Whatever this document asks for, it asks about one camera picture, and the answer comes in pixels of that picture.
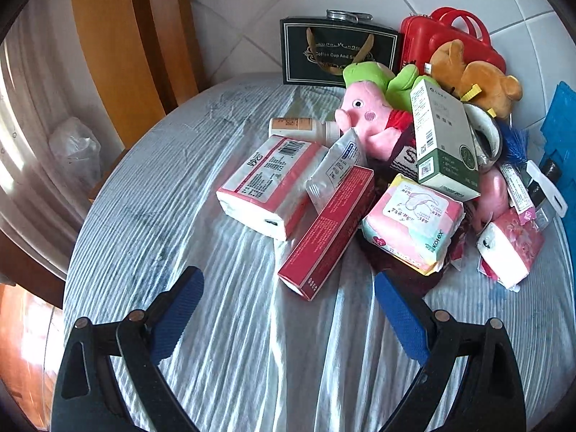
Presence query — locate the long red box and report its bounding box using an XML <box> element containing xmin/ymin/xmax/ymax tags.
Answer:
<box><xmin>278</xmin><ymin>166</ymin><xmax>375</xmax><ymax>301</ymax></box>

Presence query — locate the brown teddy bear plush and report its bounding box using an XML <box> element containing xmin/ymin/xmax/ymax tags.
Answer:
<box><xmin>429</xmin><ymin>39</ymin><xmax>523</xmax><ymax>119</ymax></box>

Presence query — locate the pink sanitary pad pack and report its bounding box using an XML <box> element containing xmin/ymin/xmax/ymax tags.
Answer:
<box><xmin>361</xmin><ymin>174</ymin><xmax>465</xmax><ymax>276</ymax></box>

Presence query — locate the pink plush toy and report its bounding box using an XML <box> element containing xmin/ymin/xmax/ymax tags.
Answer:
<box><xmin>471</xmin><ymin>167</ymin><xmax>509</xmax><ymax>233</ymax></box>

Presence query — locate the orange white narrow box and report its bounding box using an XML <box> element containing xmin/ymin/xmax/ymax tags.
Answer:
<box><xmin>498</xmin><ymin>163</ymin><xmax>536</xmax><ymax>224</ymax></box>

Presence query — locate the blue bristle brush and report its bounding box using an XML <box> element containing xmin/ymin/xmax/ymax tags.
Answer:
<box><xmin>497</xmin><ymin>120</ymin><xmax>568</xmax><ymax>217</ymax></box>

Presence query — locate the white green medicine box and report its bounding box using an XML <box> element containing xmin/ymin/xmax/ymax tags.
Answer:
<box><xmin>410</xmin><ymin>79</ymin><xmax>480</xmax><ymax>202</ymax></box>

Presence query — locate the maroon printed cloth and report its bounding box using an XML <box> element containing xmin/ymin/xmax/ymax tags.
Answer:
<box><xmin>365</xmin><ymin>172</ymin><xmax>458</xmax><ymax>296</ymax></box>

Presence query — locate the clear plastic bag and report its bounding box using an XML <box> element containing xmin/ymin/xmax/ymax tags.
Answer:
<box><xmin>49</xmin><ymin>117</ymin><xmax>103</xmax><ymax>191</ymax></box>

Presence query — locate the round silver blue case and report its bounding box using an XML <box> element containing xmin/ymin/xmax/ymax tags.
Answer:
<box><xmin>464</xmin><ymin>103</ymin><xmax>503</xmax><ymax>173</ymax></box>

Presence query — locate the red white tissue pack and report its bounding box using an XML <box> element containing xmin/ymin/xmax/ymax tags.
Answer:
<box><xmin>216</xmin><ymin>136</ymin><xmax>328</xmax><ymax>241</ymax></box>

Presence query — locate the blue plastic storage crate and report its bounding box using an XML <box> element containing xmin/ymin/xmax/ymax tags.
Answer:
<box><xmin>538</xmin><ymin>81</ymin><xmax>576</xmax><ymax>217</ymax></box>

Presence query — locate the white sachet packet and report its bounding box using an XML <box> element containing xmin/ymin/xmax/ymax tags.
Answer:
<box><xmin>305</xmin><ymin>129</ymin><xmax>367</xmax><ymax>213</ymax></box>

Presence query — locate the beige cosmetic bottle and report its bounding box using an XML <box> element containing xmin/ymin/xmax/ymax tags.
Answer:
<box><xmin>269</xmin><ymin>117</ymin><xmax>341</xmax><ymax>147</ymax></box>

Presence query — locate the pink pig plush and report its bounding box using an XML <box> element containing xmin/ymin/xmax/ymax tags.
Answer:
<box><xmin>334</xmin><ymin>81</ymin><xmax>413</xmax><ymax>162</ymax></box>

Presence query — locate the green frog plush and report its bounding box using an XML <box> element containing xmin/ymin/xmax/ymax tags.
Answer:
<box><xmin>343</xmin><ymin>62</ymin><xmax>439</xmax><ymax>112</ymax></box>

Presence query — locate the red hard carry case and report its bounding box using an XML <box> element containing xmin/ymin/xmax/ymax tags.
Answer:
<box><xmin>399</xmin><ymin>7</ymin><xmax>507</xmax><ymax>73</ymax></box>

